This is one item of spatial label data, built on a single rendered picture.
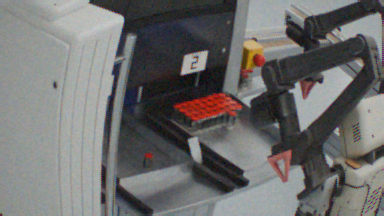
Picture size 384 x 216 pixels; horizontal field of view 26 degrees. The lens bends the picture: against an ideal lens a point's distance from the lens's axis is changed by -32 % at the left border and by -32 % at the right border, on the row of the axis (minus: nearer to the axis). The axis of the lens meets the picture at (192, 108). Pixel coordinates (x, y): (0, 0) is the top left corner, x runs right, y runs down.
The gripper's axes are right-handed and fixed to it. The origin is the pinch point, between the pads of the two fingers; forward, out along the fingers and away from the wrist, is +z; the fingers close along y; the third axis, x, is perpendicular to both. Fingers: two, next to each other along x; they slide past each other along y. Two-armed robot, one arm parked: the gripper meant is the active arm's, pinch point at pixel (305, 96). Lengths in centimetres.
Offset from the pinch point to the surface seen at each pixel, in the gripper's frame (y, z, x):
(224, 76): 37.6, 15.4, -4.9
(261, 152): 8.2, 21.1, 5.4
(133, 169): 16, 21, 44
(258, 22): 217, 117, -221
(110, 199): -17, 0, 82
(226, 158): 7.1, 17.6, 20.9
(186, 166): 10.0, 18.8, 31.5
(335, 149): 35, 62, -82
